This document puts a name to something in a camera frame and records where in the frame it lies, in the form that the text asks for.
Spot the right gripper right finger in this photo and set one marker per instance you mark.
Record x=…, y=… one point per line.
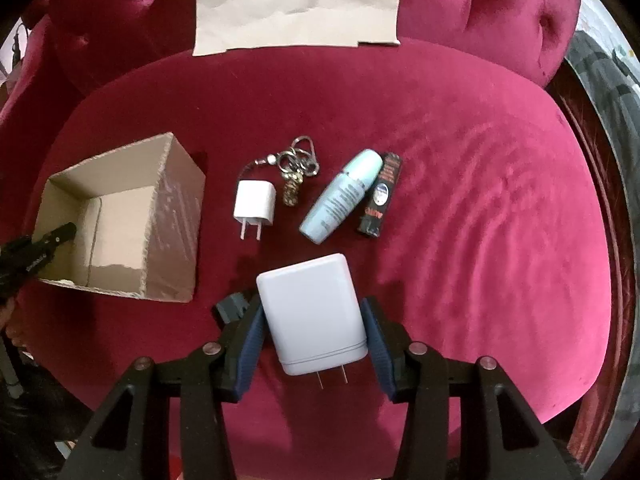
x=412, y=373

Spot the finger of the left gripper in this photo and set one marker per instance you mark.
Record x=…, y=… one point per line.
x=43, y=250

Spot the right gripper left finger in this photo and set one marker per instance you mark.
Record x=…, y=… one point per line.
x=218, y=373

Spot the cardboard box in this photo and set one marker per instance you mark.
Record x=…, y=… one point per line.
x=137, y=212

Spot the large white charger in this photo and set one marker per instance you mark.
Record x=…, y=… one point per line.
x=313, y=315

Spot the dark blue key fob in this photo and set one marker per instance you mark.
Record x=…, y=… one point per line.
x=231, y=309

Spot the small white charger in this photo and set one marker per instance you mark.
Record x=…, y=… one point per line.
x=254, y=205

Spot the light blue roll-on bottle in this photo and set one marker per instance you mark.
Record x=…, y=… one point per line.
x=341, y=196

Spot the red velvet armchair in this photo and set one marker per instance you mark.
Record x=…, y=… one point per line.
x=441, y=169

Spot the brown paper sheet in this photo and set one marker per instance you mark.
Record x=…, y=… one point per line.
x=224, y=25

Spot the metal keychain with rings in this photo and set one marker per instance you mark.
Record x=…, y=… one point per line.
x=296, y=163

